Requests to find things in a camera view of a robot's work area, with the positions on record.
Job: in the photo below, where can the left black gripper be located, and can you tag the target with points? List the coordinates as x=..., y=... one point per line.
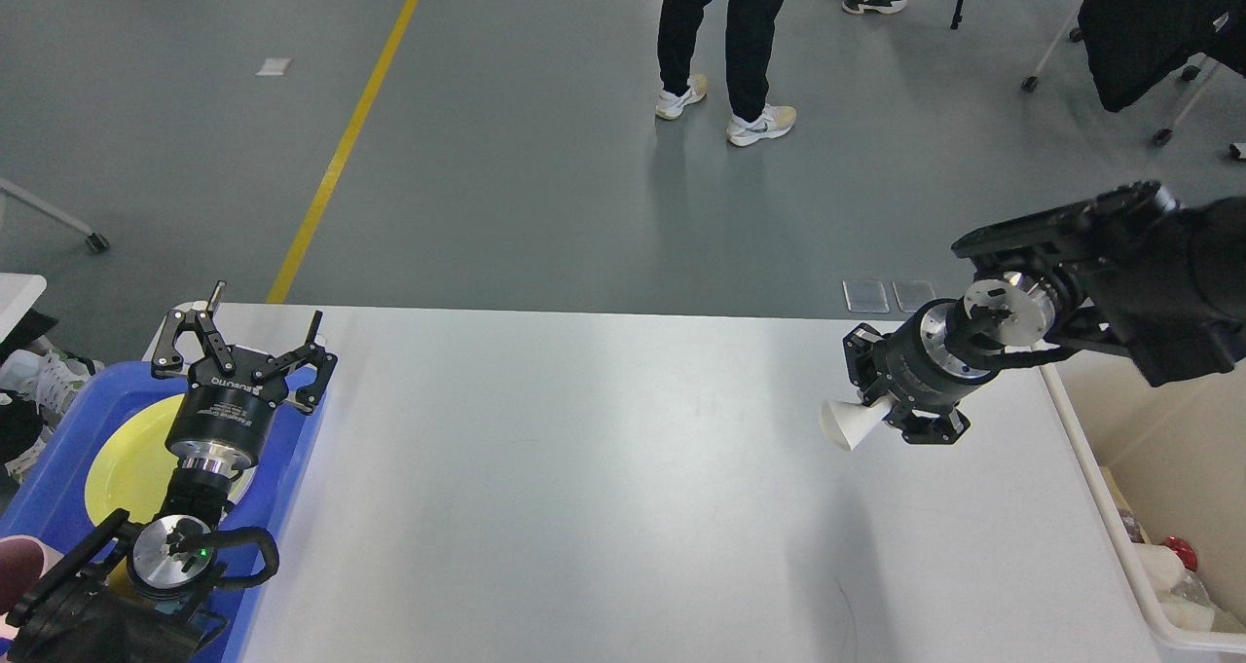
x=229, y=418

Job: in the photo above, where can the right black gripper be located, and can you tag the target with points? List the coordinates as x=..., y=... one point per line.
x=915, y=367

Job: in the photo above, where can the white paper cup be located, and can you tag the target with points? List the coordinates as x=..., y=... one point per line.
x=1164, y=570
x=846, y=424

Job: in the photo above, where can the yellow plastic plate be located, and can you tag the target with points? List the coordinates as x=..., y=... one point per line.
x=133, y=468

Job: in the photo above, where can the brown paper bag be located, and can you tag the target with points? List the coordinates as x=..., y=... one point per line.
x=1118, y=498

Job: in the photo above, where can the crushed red soda can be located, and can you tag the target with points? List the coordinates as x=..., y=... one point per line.
x=1184, y=550

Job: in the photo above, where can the small white cup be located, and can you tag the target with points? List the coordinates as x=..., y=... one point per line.
x=1197, y=617

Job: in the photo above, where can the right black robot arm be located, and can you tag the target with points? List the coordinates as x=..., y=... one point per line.
x=1131, y=273

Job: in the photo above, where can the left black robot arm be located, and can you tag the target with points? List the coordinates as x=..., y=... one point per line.
x=180, y=588

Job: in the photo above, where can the right floor outlet plate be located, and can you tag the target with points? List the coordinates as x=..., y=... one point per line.
x=913, y=294

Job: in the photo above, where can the floor outlet plate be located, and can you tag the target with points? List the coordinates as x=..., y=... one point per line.
x=866, y=295
x=913, y=294

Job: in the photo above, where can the left floor outlet plate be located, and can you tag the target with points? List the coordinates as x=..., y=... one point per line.
x=866, y=295

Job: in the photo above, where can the pale green plate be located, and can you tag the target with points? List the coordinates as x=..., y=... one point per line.
x=243, y=457

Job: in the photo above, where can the white side table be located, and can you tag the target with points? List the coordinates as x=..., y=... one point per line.
x=19, y=292

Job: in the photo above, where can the pink ribbed cup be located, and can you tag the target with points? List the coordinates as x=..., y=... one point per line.
x=24, y=560

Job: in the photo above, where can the beige plastic bin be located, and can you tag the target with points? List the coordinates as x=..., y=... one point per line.
x=1178, y=454

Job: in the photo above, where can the person in black trousers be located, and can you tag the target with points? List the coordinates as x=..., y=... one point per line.
x=750, y=27

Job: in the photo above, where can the white rolling chair frame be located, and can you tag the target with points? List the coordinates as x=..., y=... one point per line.
x=1195, y=77

